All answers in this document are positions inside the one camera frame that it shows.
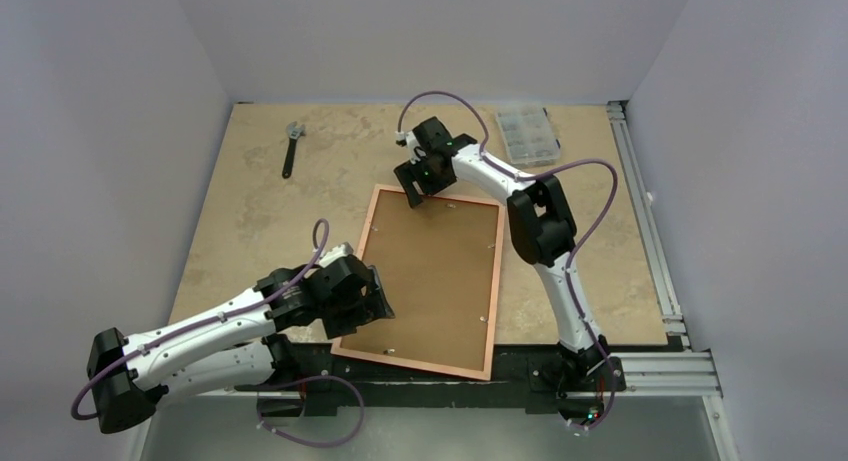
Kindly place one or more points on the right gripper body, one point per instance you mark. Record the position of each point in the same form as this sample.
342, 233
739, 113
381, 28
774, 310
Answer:
419, 177

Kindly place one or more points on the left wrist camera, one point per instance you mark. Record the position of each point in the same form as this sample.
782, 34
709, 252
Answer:
340, 250

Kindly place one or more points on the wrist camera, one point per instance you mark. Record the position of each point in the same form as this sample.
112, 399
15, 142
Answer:
340, 250
406, 139

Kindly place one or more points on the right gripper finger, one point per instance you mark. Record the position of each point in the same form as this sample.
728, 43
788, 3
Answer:
408, 177
435, 185

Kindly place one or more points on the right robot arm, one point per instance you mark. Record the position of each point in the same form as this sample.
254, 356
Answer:
542, 230

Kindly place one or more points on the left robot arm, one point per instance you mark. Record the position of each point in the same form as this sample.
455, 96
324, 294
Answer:
239, 343

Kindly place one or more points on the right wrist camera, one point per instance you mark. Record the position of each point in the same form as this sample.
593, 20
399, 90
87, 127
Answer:
406, 139

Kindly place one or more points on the black adjustable wrench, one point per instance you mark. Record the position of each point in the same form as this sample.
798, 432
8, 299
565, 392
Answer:
294, 132

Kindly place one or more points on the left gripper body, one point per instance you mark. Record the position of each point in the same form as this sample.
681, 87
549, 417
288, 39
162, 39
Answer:
358, 303

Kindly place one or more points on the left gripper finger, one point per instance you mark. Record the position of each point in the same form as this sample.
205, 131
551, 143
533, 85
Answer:
342, 324
379, 306

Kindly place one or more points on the clear plastic screw box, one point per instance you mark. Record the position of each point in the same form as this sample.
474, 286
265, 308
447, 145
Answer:
528, 136

